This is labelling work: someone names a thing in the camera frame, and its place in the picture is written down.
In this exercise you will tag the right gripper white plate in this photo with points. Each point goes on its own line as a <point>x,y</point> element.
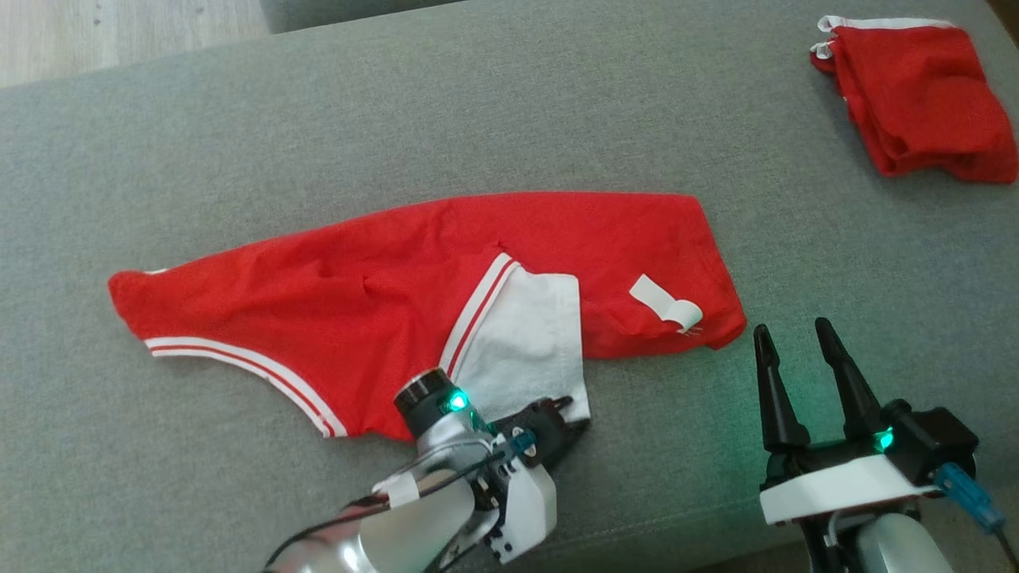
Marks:
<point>836,485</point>

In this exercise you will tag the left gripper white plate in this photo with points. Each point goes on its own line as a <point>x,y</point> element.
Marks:
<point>525,509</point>

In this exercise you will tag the red basketball jersey number 23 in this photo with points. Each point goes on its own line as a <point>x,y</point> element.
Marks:
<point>382,286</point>

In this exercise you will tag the red shorts white stripe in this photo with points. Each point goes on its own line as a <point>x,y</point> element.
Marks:
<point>923,95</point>

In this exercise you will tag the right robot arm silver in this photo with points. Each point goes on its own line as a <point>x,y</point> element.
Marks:
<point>892,549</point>

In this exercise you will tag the large grey sofa seat cushion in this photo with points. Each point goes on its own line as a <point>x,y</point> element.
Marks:
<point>239,143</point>

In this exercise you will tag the small grey sofa cushion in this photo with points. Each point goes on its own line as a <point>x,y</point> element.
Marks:
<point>334,12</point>

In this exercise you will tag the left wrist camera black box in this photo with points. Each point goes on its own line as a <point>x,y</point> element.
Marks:
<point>545,434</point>

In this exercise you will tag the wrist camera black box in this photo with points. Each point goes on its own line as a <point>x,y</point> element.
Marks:
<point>545,434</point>
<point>935,438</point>

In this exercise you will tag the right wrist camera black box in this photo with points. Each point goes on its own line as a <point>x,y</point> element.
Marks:
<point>935,438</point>

